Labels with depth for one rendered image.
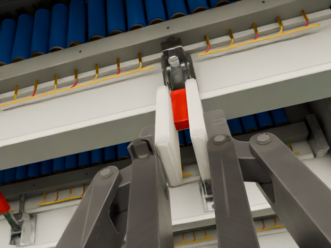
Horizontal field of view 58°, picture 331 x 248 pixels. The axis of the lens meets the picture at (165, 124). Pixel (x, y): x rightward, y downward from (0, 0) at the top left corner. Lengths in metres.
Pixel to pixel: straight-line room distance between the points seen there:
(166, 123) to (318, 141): 0.28
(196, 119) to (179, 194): 0.27
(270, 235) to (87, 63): 0.43
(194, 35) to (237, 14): 0.04
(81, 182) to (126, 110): 0.21
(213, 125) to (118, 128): 0.13
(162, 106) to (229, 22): 0.12
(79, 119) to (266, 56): 0.17
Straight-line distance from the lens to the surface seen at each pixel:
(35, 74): 0.30
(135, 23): 0.29
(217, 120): 0.16
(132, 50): 0.28
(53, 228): 0.47
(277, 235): 0.58
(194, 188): 0.41
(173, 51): 0.25
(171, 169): 0.15
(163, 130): 0.15
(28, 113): 0.31
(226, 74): 0.26
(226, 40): 0.28
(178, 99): 0.20
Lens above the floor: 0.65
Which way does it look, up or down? 42 degrees down
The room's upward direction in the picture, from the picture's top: 20 degrees counter-clockwise
